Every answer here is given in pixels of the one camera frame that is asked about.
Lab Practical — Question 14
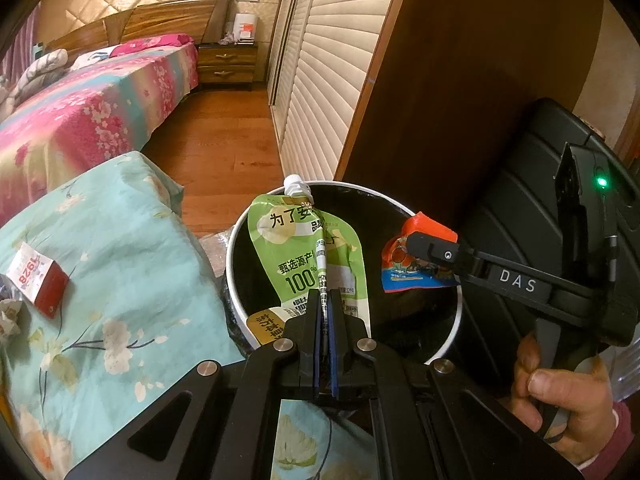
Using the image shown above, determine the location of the wooden nightstand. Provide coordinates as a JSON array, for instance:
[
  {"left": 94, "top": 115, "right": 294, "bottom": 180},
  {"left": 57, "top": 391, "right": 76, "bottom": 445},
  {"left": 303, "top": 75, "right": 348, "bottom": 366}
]
[{"left": 198, "top": 44, "right": 258, "bottom": 86}]

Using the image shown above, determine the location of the folded white blue quilt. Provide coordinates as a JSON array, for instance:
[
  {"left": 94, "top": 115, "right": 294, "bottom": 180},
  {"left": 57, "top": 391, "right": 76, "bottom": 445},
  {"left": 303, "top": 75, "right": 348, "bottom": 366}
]
[{"left": 0, "top": 75, "right": 15, "bottom": 122}]

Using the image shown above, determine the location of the pink curtain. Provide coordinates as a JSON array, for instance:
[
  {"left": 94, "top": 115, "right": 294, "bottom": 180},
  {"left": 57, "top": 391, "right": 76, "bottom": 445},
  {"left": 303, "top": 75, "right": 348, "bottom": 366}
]
[{"left": 1, "top": 3, "right": 41, "bottom": 84}]

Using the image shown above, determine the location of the white pillow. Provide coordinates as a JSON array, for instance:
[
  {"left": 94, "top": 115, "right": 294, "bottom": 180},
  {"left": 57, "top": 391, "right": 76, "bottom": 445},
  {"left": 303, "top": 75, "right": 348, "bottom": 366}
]
[{"left": 70, "top": 46, "right": 115, "bottom": 70}]

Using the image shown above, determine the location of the wooden headboard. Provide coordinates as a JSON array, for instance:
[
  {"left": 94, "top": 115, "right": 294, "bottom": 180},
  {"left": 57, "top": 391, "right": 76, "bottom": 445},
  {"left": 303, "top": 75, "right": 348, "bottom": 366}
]
[{"left": 44, "top": 0, "right": 231, "bottom": 53}]

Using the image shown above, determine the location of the pink pillow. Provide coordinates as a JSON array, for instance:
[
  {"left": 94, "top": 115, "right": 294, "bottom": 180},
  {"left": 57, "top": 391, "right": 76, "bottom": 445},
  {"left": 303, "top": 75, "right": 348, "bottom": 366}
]
[{"left": 110, "top": 34, "right": 193, "bottom": 58}]

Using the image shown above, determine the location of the white louvered wardrobe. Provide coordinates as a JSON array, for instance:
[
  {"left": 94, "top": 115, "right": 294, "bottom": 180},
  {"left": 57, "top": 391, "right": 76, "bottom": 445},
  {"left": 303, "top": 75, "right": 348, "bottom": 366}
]
[{"left": 268, "top": 0, "right": 392, "bottom": 180}]

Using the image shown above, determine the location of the green white drink pouch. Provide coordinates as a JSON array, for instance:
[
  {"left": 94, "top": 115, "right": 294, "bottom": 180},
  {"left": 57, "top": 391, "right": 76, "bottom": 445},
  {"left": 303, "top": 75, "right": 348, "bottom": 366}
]
[{"left": 247, "top": 174, "right": 371, "bottom": 344}]

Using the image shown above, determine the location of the pink floral bed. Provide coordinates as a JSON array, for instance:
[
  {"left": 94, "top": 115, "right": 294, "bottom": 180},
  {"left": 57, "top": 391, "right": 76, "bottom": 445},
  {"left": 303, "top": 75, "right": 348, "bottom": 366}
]
[{"left": 1, "top": 44, "right": 198, "bottom": 222}]

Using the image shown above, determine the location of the white box on nightstand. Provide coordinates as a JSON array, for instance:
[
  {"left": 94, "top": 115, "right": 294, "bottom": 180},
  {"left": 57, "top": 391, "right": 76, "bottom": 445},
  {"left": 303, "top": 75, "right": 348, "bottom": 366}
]
[{"left": 232, "top": 13, "right": 258, "bottom": 44}]

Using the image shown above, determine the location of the red blue snack wrapper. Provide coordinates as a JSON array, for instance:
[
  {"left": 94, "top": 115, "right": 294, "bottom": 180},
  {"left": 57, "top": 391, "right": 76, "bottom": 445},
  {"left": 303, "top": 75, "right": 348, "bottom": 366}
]
[{"left": 381, "top": 212, "right": 458, "bottom": 294}]

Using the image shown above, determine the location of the teal floral table cloth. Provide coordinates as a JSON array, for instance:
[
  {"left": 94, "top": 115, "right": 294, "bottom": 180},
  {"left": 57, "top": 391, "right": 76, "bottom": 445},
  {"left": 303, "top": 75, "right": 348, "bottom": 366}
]
[{"left": 1, "top": 152, "right": 241, "bottom": 479}]

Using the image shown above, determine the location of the dark wooden door panel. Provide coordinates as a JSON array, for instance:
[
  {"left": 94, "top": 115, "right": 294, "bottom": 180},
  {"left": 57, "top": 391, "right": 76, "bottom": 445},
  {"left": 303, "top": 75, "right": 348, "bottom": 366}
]
[{"left": 336, "top": 0, "right": 603, "bottom": 218}]

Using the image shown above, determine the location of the person's right hand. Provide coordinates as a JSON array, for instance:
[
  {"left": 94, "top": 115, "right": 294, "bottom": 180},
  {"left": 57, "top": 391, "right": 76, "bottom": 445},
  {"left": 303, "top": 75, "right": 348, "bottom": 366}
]
[{"left": 508, "top": 334, "right": 617, "bottom": 465}]

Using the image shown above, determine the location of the red white 1928 box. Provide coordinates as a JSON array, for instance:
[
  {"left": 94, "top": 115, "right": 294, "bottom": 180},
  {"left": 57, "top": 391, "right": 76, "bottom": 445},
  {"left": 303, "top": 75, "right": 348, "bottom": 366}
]
[{"left": 6, "top": 242, "right": 70, "bottom": 318}]

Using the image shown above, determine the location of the striped folded blanket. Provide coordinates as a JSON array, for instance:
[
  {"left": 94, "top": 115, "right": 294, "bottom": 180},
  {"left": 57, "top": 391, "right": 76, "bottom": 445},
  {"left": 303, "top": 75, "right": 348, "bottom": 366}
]
[{"left": 9, "top": 49, "right": 68, "bottom": 106}]

